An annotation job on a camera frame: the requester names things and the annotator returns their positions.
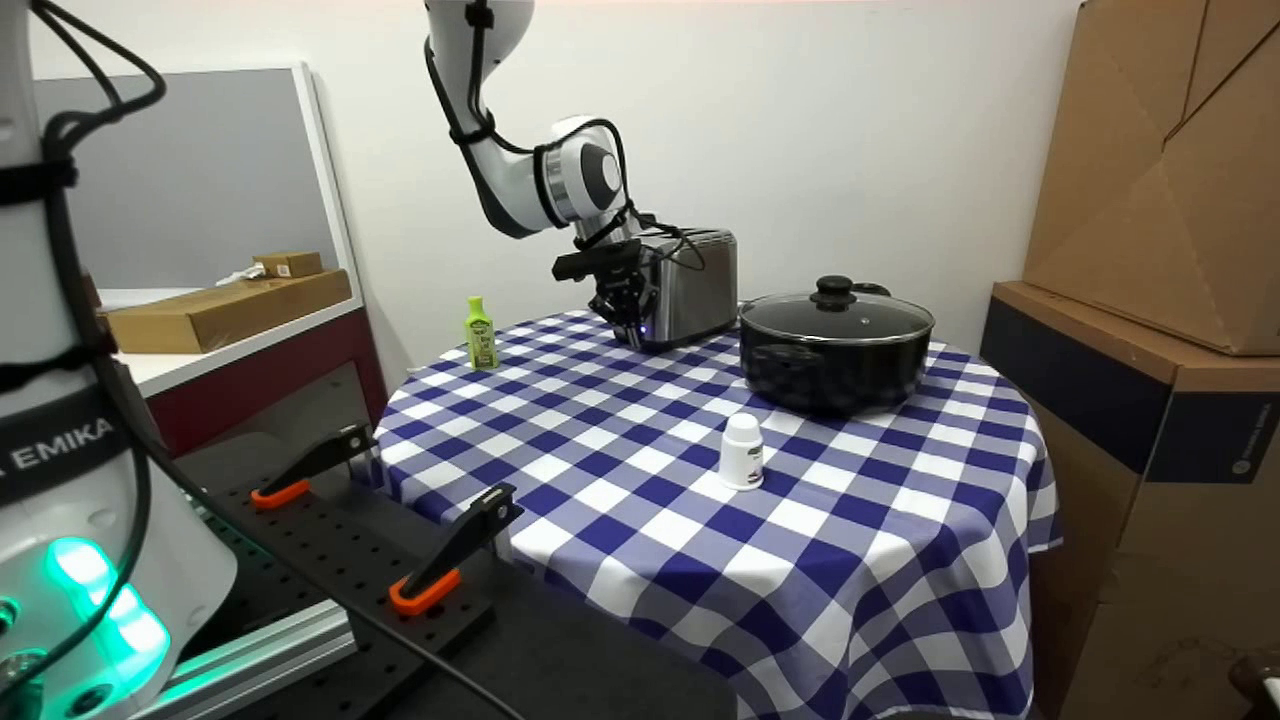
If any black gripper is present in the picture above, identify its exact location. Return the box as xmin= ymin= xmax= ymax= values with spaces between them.
xmin=589 ymin=232 xmax=660 ymax=354

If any silver toaster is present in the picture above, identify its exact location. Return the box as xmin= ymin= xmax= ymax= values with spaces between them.
xmin=637 ymin=223 xmax=746 ymax=354

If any green plastic bottle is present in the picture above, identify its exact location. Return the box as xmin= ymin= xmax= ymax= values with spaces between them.
xmin=461 ymin=293 xmax=505 ymax=374

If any white pill bottle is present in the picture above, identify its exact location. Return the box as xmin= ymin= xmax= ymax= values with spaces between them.
xmin=717 ymin=410 xmax=774 ymax=490

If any black cooking pot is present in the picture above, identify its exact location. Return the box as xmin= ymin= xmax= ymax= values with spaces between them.
xmin=735 ymin=312 xmax=938 ymax=418

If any glass pot lid black knob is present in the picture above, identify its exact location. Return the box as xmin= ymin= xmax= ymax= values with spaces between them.
xmin=735 ymin=272 xmax=941 ymax=352

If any blue white checked tablecloth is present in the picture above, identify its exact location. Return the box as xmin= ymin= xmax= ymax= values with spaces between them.
xmin=373 ymin=307 xmax=1068 ymax=720

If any small cardboard piece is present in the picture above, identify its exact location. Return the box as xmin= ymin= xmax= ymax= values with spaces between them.
xmin=217 ymin=249 xmax=329 ymax=288

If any maroon shelf cabinet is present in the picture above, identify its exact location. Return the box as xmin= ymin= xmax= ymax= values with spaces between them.
xmin=92 ymin=283 xmax=393 ymax=463

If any flat cardboard box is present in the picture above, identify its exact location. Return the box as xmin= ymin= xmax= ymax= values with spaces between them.
xmin=102 ymin=264 xmax=358 ymax=361

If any grey partition board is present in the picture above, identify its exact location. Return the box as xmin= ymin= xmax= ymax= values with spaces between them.
xmin=23 ymin=59 xmax=367 ymax=302

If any plain large cardboard box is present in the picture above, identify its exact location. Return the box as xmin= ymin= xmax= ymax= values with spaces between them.
xmin=1022 ymin=0 xmax=1280 ymax=361

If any cardboard box with dark band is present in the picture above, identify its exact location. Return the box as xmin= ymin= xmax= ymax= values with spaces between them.
xmin=982 ymin=274 xmax=1280 ymax=720

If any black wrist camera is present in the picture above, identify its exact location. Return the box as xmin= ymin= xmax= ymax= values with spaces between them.
xmin=548 ymin=243 xmax=607 ymax=283

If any black clamp orange handle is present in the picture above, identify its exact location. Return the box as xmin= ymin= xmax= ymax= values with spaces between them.
xmin=243 ymin=418 xmax=381 ymax=515
xmin=383 ymin=478 xmax=525 ymax=624

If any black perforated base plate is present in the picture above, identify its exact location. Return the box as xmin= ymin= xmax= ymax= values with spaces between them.
xmin=169 ymin=425 xmax=739 ymax=720

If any aluminium profile rail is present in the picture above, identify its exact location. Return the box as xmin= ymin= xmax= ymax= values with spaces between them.
xmin=130 ymin=592 xmax=363 ymax=720

